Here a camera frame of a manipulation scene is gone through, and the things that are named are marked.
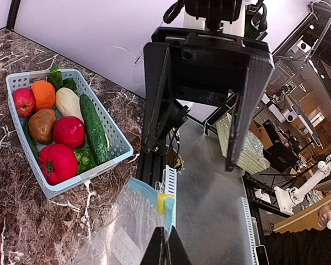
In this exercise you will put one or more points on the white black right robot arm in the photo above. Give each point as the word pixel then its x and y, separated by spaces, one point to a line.
pixel 214 12

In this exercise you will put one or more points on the white slotted cable duct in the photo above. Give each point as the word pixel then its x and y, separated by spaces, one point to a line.
pixel 168 183

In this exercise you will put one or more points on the green grapes bunch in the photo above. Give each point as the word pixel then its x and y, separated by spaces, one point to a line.
pixel 85 159

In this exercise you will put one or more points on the dark red round fruit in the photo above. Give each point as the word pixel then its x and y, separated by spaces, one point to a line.
pixel 69 131

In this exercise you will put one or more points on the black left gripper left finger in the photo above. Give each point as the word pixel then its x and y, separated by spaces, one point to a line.
pixel 155 251

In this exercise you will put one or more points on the orange fruit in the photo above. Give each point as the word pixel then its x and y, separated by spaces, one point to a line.
pixel 44 93

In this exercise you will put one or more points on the white radish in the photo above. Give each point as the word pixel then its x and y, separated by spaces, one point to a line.
pixel 67 103

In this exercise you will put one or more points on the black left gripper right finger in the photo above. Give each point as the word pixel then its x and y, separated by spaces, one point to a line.
pixel 175 251

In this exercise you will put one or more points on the brown potato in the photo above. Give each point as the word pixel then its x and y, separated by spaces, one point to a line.
pixel 41 125

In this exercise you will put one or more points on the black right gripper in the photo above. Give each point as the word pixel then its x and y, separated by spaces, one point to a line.
pixel 204 68

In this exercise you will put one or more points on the light blue plastic basket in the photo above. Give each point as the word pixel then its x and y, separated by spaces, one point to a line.
pixel 119 147

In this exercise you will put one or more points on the green leafy vegetable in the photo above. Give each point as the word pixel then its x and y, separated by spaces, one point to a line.
pixel 55 77

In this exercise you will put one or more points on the pink red apple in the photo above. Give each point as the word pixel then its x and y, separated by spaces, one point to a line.
pixel 24 102

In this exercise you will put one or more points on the green cucumber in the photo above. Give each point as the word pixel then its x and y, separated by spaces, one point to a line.
pixel 94 130

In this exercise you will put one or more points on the red tomato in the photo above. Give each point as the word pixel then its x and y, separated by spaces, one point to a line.
pixel 58 163

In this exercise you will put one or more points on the clear zip top bag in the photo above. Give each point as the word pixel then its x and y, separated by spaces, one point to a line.
pixel 138 210

